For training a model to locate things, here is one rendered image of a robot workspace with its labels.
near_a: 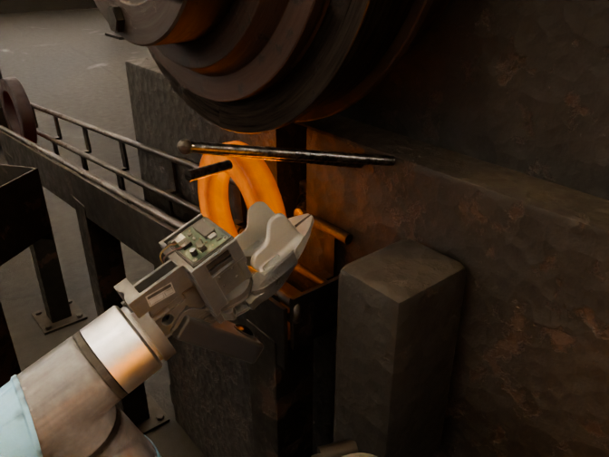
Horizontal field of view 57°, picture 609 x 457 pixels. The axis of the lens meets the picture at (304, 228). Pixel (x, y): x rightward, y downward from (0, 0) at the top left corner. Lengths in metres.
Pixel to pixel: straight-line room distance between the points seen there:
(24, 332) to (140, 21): 1.49
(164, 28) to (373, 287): 0.28
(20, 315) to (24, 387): 1.48
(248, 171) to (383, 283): 0.23
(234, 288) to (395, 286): 0.17
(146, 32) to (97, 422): 0.35
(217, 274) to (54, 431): 0.19
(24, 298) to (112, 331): 1.58
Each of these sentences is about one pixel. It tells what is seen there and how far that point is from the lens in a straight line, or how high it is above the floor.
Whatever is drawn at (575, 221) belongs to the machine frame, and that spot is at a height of 0.87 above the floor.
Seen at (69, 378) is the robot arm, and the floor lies 0.73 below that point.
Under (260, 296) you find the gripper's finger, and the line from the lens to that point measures 0.56.
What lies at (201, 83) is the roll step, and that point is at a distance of 0.61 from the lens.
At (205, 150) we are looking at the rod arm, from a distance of 0.51.
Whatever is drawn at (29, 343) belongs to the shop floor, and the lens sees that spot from 1.89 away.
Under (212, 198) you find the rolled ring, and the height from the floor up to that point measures 0.76.
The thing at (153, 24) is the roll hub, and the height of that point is 1.00.
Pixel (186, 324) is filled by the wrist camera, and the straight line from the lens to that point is 0.56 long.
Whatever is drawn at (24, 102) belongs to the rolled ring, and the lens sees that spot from 1.61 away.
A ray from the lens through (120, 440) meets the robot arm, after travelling 0.59.
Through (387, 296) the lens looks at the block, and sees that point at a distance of 0.48.
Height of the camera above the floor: 1.06
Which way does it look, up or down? 27 degrees down
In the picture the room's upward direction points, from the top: straight up
